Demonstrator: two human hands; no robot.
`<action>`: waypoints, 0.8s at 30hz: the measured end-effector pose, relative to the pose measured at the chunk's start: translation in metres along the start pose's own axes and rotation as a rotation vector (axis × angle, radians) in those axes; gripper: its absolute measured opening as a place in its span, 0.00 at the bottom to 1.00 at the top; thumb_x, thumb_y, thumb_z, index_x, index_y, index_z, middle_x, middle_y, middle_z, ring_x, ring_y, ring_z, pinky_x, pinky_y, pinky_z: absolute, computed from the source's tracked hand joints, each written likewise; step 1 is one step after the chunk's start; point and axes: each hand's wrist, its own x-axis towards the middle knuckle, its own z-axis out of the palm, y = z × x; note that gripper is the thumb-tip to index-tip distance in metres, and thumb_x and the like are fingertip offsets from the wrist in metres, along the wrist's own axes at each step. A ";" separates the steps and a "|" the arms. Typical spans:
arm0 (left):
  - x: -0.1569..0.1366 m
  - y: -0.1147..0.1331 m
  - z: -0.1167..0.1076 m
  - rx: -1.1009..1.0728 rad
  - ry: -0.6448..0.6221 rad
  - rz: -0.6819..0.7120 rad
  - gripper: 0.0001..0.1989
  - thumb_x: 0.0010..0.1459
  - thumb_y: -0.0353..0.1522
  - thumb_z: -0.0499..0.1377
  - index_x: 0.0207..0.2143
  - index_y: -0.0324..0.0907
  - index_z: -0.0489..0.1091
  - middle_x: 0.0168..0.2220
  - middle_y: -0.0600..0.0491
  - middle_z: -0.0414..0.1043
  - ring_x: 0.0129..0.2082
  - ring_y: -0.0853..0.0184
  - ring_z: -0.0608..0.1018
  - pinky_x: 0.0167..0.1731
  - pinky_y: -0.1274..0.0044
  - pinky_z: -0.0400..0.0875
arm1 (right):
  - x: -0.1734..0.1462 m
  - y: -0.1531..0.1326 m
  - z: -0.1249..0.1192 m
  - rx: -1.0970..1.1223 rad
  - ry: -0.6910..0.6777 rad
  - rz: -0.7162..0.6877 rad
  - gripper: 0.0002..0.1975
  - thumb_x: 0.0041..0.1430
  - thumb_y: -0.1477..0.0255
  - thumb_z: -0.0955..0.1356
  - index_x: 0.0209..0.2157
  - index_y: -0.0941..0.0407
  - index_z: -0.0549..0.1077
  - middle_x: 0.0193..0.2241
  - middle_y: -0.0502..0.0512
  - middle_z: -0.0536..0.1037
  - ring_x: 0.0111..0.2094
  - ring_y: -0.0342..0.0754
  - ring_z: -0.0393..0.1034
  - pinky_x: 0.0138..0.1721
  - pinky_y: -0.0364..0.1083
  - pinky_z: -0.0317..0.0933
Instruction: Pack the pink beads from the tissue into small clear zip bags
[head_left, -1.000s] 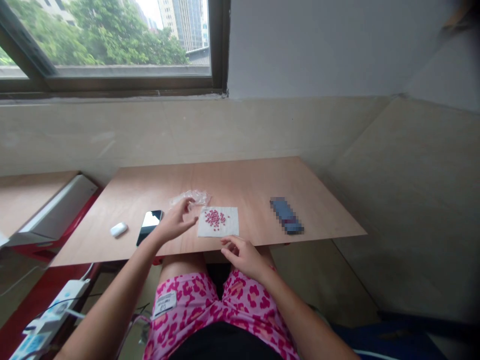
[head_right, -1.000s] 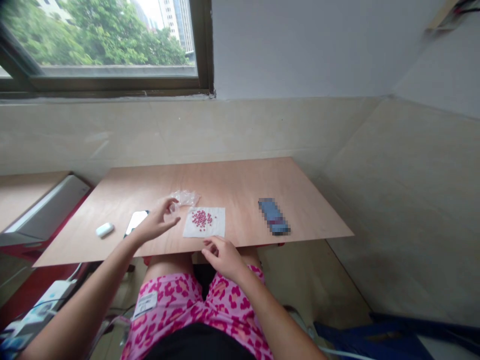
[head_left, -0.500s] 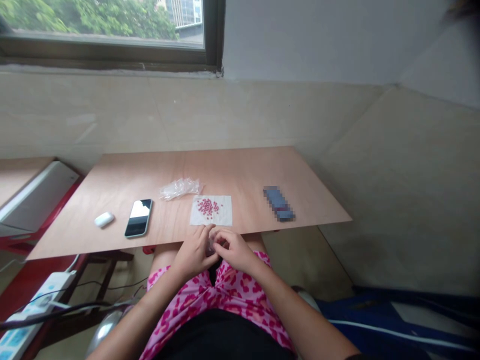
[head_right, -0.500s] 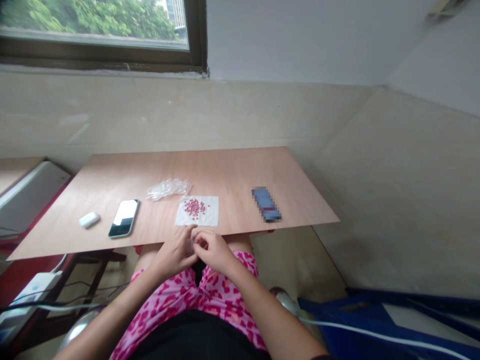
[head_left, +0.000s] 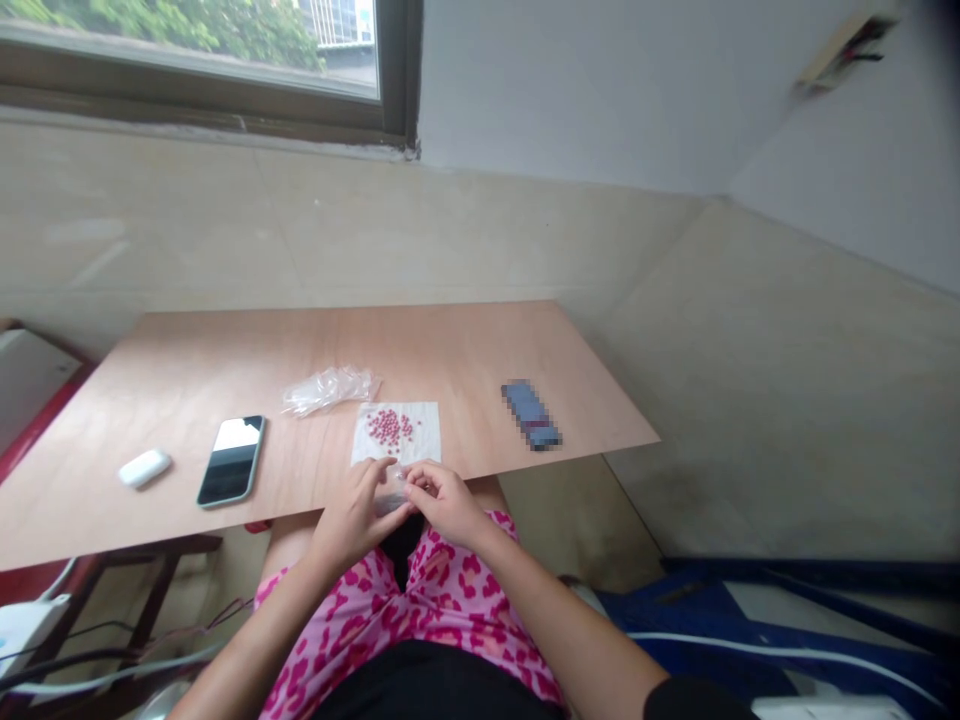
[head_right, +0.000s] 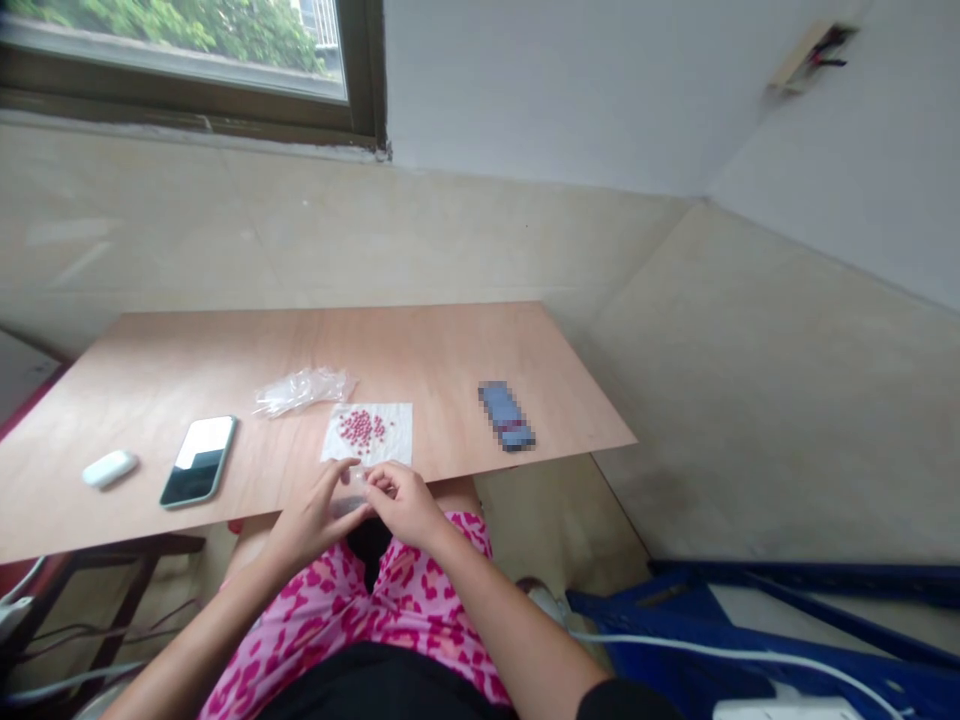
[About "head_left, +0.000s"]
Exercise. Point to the person's right hand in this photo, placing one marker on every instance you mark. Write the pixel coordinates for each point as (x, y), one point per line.
(450, 506)

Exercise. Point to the person's legs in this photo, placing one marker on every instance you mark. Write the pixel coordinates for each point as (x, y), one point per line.
(405, 600)

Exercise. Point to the person's body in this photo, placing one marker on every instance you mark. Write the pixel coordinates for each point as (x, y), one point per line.
(442, 686)

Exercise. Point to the white paper tissue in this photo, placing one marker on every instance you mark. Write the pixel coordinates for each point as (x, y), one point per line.
(397, 439)

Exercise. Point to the person's right thumb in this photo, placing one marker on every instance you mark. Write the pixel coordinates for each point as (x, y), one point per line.
(442, 491)

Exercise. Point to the person's left index finger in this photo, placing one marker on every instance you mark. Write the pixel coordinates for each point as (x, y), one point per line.
(375, 469)

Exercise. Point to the white power strip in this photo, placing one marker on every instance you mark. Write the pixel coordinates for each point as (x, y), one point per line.
(26, 637)

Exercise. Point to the person's left hand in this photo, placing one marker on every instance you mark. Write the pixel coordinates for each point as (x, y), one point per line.
(351, 514)

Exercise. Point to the person's right fingers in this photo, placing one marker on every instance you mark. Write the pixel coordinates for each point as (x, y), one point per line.
(420, 487)

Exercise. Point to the smartphone with green case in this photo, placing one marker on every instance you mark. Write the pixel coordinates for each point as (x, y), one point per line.
(232, 461)

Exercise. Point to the pile of pink beads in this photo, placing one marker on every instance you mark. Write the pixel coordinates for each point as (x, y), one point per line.
(390, 429)

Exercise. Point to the dark blue rectangular box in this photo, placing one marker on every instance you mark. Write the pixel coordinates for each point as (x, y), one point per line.
(531, 416)

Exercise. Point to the pile of clear plastic bags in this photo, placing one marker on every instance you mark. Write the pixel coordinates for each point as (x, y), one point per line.
(328, 392)

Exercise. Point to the window with dark frame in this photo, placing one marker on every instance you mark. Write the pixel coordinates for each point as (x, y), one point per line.
(202, 60)

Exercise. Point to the person's left fingers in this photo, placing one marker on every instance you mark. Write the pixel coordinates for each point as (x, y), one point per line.
(395, 516)

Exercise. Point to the white earbuds case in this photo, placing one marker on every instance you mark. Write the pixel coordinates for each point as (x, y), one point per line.
(145, 469)

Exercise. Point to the small clear plastic bag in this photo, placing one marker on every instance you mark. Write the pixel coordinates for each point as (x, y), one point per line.
(391, 495)

